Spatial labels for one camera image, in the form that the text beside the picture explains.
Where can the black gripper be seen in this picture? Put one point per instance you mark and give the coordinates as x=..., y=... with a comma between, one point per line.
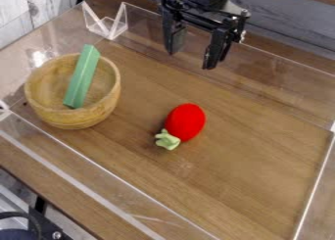
x=218, y=16

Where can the clear acrylic tray wall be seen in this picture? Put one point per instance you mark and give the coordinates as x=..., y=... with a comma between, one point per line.
x=152, y=150

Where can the black metal stand bracket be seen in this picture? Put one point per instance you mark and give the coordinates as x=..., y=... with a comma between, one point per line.
x=49, y=230

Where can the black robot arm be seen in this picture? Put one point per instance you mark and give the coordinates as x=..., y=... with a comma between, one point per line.
x=216, y=16

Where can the clear acrylic corner bracket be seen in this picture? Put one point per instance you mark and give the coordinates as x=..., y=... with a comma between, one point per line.
x=105, y=27

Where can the brown wooden bowl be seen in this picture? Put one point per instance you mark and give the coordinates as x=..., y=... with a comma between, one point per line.
x=46, y=85

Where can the red plush strawberry toy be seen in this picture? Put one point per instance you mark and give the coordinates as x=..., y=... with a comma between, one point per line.
x=184, y=123

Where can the green rectangular block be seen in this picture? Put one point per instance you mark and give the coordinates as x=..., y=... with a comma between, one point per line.
x=81, y=78

